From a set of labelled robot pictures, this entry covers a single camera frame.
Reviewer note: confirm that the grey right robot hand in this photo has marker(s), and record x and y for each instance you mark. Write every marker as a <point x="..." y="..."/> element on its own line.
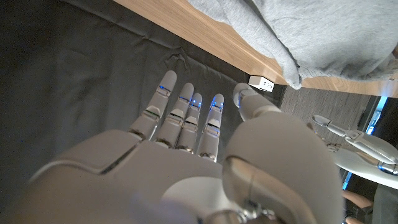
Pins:
<point x="186" y="186"/>

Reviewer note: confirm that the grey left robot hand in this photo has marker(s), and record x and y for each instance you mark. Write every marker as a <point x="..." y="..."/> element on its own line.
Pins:
<point x="367" y="161"/>

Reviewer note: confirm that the grey fabric shorts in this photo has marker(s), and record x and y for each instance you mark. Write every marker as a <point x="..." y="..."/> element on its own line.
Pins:
<point x="326" y="34"/>

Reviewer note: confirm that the white power strip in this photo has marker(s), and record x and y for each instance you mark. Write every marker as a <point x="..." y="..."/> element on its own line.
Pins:
<point x="261" y="83"/>

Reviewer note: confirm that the person in grey clothes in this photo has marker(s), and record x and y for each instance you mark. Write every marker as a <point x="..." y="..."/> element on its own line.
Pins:
<point x="357" y="199"/>

